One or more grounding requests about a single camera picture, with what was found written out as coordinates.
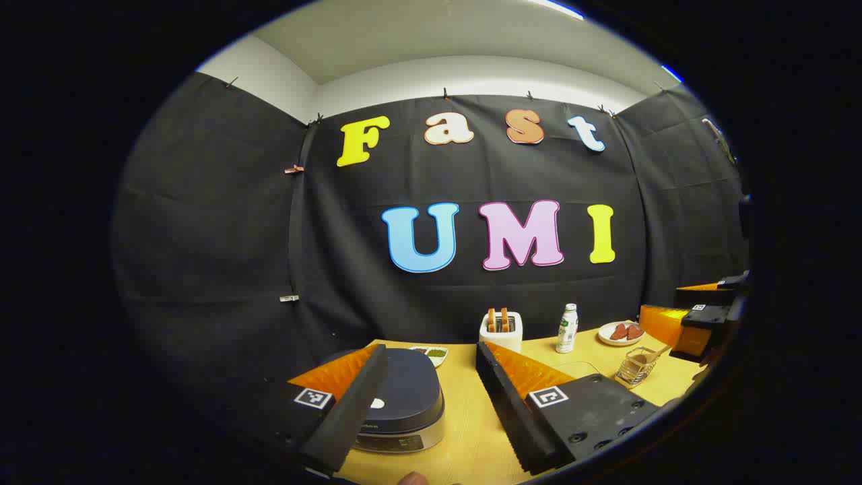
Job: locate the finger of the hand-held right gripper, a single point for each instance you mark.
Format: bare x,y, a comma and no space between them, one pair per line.
707,296
700,330

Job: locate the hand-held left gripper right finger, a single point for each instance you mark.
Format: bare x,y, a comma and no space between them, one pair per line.
505,404

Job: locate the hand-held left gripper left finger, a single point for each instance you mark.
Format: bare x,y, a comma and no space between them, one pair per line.
357,404

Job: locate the wooden spoon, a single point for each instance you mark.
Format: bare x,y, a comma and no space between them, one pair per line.
656,352

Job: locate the dark grey rice cooker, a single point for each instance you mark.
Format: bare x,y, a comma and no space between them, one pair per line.
411,387

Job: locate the white toaster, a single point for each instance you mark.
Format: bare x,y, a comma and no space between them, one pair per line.
502,340

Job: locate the red meat slice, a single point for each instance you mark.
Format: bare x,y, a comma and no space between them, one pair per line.
618,332
634,331

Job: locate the bread slice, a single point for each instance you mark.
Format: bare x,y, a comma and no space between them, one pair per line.
491,320
504,319

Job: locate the white divided grain dish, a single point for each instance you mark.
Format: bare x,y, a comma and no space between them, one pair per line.
431,353

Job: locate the white round plate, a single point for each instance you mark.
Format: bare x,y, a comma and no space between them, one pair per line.
606,335

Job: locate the white milk bottle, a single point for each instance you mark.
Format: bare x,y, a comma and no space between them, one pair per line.
567,330

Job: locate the black backdrop cloth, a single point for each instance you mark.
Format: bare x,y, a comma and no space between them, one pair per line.
222,236

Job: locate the pink clip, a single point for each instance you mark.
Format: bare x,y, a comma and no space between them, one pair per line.
294,168

